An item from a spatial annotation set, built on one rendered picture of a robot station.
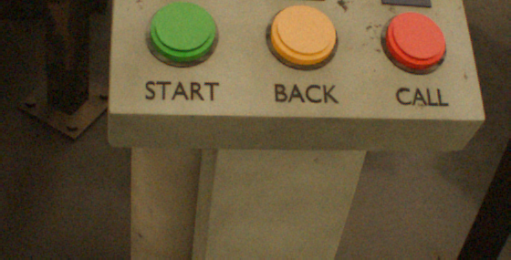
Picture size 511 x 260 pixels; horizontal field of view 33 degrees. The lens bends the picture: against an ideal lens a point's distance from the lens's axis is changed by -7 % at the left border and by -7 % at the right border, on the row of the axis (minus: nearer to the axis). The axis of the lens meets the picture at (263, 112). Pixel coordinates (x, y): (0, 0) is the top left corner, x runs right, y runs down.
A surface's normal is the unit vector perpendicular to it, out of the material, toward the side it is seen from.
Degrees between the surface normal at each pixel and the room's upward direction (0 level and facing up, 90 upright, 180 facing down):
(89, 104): 0
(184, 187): 90
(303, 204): 90
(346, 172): 90
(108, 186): 0
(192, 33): 20
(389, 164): 0
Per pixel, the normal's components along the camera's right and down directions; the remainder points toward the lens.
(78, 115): 0.12, -0.73
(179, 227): -0.13, 0.66
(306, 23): 0.15, -0.45
